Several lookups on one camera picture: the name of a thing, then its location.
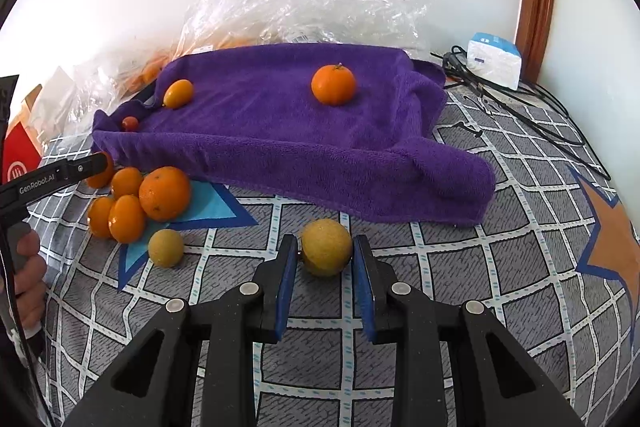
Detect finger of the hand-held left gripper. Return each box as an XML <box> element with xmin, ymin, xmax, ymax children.
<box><xmin>62</xmin><ymin>151</ymin><xmax>115</xmax><ymax>182</ymax></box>

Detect orange kumquat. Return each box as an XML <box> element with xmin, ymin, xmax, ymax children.
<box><xmin>108</xmin><ymin>195</ymin><xmax>147</xmax><ymax>244</ymax></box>
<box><xmin>163</xmin><ymin>79</ymin><xmax>195</xmax><ymax>110</ymax></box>
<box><xmin>111</xmin><ymin>167</ymin><xmax>145</xmax><ymax>200</ymax></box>
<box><xmin>86</xmin><ymin>153</ymin><xmax>116</xmax><ymax>189</ymax></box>
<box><xmin>87</xmin><ymin>197</ymin><xmax>116</xmax><ymax>239</ymax></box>

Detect white plastic bag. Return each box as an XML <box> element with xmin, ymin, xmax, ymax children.
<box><xmin>30</xmin><ymin>67</ymin><xmax>96</xmax><ymax>142</ymax></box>

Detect blue and white tissue pack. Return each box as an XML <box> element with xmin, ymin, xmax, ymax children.
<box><xmin>467</xmin><ymin>31</ymin><xmax>521</xmax><ymax>90</ymax></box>

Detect plastic bag of oranges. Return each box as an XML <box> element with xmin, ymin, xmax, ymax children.
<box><xmin>75</xmin><ymin>39</ymin><xmax>173</xmax><ymax>118</ymax></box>

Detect person's left hand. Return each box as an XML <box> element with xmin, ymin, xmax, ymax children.
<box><xmin>0</xmin><ymin>227</ymin><xmax>49</xmax><ymax>339</ymax></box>

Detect large mandarin orange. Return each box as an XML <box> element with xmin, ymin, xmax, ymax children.
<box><xmin>138</xmin><ymin>167</ymin><xmax>192</xmax><ymax>223</ymax></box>

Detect small yellow round fruit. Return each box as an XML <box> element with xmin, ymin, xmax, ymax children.
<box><xmin>148</xmin><ymin>228</ymin><xmax>185</xmax><ymax>268</ymax></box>

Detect red box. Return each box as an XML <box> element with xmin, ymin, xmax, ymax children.
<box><xmin>2</xmin><ymin>122</ymin><xmax>46</xmax><ymax>184</ymax></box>

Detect mandarin orange with stem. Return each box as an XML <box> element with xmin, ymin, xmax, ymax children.
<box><xmin>311</xmin><ymin>63</ymin><xmax>357</xmax><ymax>106</ymax></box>

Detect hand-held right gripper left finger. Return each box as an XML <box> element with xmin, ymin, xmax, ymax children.
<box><xmin>65</xmin><ymin>234</ymin><xmax>301</xmax><ymax>427</ymax></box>

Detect brown cardboard box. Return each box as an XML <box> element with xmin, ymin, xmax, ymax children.
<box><xmin>20</xmin><ymin>84</ymin><xmax>45</xmax><ymax>128</ymax></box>

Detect large yellow round fruit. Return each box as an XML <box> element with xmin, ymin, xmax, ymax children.
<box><xmin>300</xmin><ymin>218</ymin><xmax>354</xmax><ymax>278</ymax></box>

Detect grey checkered star tablecloth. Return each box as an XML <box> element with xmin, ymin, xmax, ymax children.
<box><xmin>37</xmin><ymin>77</ymin><xmax>640</xmax><ymax>427</ymax></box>

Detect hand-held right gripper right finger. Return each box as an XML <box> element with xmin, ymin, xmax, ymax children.
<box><xmin>352</xmin><ymin>234</ymin><xmax>583</xmax><ymax>427</ymax></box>

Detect black cables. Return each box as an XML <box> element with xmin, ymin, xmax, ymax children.
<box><xmin>431</xmin><ymin>46</ymin><xmax>613</xmax><ymax>181</ymax></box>

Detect purple towel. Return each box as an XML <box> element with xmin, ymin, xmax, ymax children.
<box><xmin>90</xmin><ymin>43</ymin><xmax>497</xmax><ymax>228</ymax></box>

